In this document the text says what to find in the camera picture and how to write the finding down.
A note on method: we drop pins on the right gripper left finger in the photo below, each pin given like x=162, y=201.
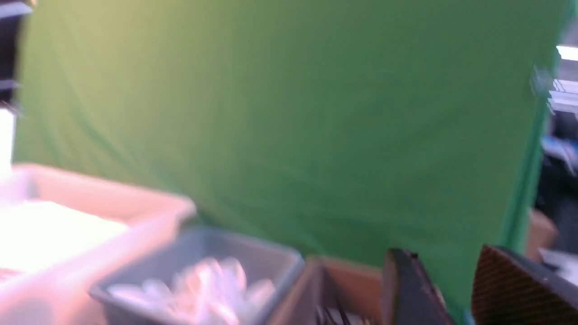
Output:
x=409, y=297

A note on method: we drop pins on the brown plastic bin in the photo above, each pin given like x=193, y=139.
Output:
x=331, y=283

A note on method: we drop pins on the pile of black chopsticks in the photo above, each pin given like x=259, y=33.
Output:
x=338, y=316

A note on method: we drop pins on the pile of white spoons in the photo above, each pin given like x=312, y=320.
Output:
x=210, y=292

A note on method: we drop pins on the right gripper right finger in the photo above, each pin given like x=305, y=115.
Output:
x=509, y=289

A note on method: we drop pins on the large white plastic tub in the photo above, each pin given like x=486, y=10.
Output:
x=62, y=231

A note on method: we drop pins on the teal plastic bin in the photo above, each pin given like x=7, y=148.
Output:
x=260, y=260

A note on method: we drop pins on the green backdrop cloth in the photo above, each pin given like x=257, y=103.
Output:
x=337, y=127

